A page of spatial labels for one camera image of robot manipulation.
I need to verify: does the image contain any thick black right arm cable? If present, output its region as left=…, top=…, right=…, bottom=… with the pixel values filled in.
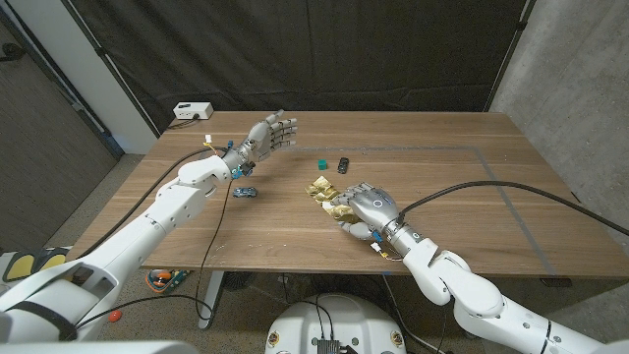
left=396, top=180, right=629, bottom=237

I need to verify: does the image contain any gold foil envelope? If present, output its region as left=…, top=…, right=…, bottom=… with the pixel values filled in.
left=304, top=175, right=363, bottom=225

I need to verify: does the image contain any colourful floor toy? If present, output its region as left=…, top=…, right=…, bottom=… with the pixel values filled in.
left=144, top=267, right=191, bottom=295

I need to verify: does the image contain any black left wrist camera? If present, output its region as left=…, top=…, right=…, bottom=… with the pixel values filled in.
left=231, top=161, right=257, bottom=180

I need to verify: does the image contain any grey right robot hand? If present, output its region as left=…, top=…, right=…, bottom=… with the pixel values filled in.
left=329, top=181, right=402, bottom=242

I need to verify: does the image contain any white power outlet box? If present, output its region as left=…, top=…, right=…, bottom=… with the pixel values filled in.
left=172, top=101, right=215, bottom=121

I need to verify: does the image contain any thin black cable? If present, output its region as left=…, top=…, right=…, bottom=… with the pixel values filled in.
left=76, top=179, right=235, bottom=330

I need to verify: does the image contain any yellow black foot pedal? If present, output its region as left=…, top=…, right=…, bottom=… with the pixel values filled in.
left=34, top=247, right=73, bottom=274
left=2, top=251, right=38, bottom=284

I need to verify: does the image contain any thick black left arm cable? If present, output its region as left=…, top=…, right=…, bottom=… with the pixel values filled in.
left=76, top=146, right=230, bottom=260

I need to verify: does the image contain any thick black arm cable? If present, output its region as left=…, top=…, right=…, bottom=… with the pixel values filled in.
left=76, top=146, right=230, bottom=260
left=396, top=180, right=629, bottom=237

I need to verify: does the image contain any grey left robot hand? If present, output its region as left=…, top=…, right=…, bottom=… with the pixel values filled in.
left=239, top=108, right=299, bottom=163

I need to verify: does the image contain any black cloth backdrop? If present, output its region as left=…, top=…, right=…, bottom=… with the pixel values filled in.
left=68, top=0, right=530, bottom=134

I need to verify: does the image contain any black backdrop stand pole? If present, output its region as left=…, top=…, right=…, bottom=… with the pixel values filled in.
left=61, top=0, right=161, bottom=138
left=484, top=0, right=537, bottom=113

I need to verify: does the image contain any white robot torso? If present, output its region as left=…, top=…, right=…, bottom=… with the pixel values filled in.
left=264, top=293, right=408, bottom=354

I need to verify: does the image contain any grey table leg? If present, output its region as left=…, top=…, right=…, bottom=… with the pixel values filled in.
left=198, top=269, right=227, bottom=330

